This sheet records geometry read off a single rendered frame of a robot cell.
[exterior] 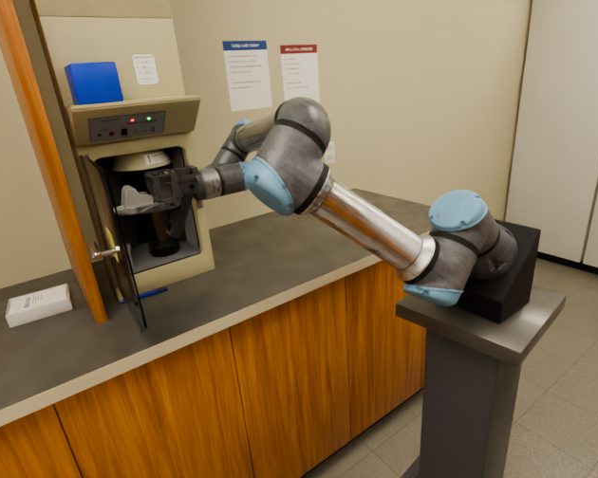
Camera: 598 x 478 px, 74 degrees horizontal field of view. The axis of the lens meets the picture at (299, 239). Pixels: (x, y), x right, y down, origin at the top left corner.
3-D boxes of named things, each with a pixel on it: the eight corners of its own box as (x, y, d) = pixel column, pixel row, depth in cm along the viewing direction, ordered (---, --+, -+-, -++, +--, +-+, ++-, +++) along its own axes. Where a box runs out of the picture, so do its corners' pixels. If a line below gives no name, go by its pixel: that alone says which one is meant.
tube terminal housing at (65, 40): (102, 274, 140) (30, 31, 111) (189, 248, 157) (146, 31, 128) (119, 302, 121) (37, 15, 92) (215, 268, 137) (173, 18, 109)
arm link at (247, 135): (320, 65, 73) (229, 115, 116) (292, 114, 71) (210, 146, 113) (361, 106, 79) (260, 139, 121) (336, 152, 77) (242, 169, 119)
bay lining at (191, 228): (106, 252, 138) (78, 151, 125) (177, 232, 152) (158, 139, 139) (123, 276, 119) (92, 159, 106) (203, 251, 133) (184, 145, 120)
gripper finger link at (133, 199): (104, 191, 86) (147, 182, 91) (112, 216, 88) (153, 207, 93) (107, 193, 84) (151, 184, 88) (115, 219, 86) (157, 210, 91)
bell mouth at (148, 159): (106, 167, 126) (102, 149, 124) (161, 157, 135) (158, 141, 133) (120, 174, 112) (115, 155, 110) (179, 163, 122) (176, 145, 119)
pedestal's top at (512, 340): (564, 307, 107) (567, 295, 105) (518, 367, 87) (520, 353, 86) (451, 274, 129) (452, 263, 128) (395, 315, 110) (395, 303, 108)
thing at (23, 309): (12, 310, 121) (8, 299, 119) (71, 293, 128) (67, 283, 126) (9, 328, 111) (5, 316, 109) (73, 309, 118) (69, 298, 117)
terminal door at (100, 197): (121, 287, 118) (84, 154, 103) (146, 335, 94) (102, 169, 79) (118, 288, 118) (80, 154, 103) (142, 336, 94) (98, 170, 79)
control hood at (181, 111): (74, 146, 103) (63, 105, 99) (192, 130, 120) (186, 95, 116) (82, 150, 94) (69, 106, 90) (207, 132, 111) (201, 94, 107)
